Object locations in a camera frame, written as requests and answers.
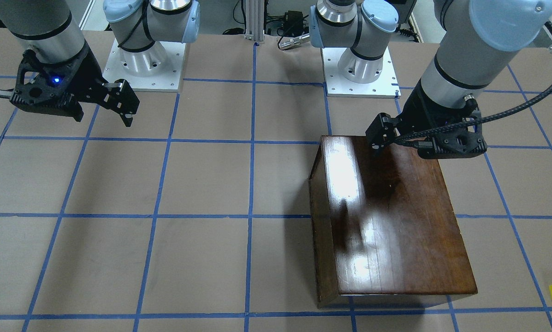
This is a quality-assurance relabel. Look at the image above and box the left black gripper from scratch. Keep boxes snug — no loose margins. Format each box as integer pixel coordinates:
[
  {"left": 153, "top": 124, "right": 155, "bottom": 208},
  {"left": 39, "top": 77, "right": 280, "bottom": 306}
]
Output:
[{"left": 366, "top": 88, "right": 470, "bottom": 151}]

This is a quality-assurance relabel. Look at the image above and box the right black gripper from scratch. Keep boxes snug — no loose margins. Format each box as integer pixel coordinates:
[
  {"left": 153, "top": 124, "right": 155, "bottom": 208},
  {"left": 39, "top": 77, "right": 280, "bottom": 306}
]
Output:
[{"left": 61, "top": 46, "right": 140, "bottom": 127}]

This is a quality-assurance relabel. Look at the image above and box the dark wooden drawer cabinet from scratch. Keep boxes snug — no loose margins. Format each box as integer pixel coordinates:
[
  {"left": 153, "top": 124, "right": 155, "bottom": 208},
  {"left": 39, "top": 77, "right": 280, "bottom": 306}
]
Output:
[{"left": 308, "top": 135, "right": 478, "bottom": 308}]

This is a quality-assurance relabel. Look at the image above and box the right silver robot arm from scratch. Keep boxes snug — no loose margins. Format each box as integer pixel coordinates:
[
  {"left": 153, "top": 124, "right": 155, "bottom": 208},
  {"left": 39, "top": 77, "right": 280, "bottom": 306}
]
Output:
[{"left": 0, "top": 0, "right": 201, "bottom": 127}]

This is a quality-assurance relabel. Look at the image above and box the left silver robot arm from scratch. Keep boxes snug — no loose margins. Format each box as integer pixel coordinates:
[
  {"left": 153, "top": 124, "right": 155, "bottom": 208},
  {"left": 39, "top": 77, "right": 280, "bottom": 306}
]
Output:
[{"left": 309, "top": 0, "right": 552, "bottom": 159}]

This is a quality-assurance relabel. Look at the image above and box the silver metal connector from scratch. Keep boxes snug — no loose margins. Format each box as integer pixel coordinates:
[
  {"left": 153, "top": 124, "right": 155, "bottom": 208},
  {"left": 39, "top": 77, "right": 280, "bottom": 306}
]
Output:
[{"left": 278, "top": 33, "right": 311, "bottom": 51}]

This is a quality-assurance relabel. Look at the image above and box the black power adapter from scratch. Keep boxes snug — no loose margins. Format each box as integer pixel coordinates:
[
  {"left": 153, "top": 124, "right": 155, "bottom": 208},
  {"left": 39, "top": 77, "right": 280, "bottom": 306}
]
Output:
[{"left": 283, "top": 11, "right": 304, "bottom": 32}]

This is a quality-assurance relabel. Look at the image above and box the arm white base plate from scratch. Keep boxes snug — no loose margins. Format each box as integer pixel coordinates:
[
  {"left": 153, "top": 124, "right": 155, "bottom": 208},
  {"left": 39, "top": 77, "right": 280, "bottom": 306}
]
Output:
[
  {"left": 321, "top": 47, "right": 401, "bottom": 98},
  {"left": 103, "top": 40, "right": 188, "bottom": 92}
]

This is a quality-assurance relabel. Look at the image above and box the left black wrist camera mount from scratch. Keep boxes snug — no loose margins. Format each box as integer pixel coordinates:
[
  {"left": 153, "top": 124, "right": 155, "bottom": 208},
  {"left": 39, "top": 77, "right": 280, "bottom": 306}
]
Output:
[{"left": 416, "top": 124, "right": 488, "bottom": 160}]

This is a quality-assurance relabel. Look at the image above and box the aluminium frame post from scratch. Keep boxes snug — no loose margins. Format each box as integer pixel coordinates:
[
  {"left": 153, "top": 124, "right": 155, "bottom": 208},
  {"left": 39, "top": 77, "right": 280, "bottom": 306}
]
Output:
[{"left": 242, "top": 0, "right": 265, "bottom": 44}]

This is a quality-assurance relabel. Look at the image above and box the black braided cable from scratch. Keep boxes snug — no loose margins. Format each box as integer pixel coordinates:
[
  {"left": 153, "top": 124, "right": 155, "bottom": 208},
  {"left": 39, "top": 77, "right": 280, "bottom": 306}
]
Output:
[{"left": 394, "top": 21, "right": 552, "bottom": 143}]

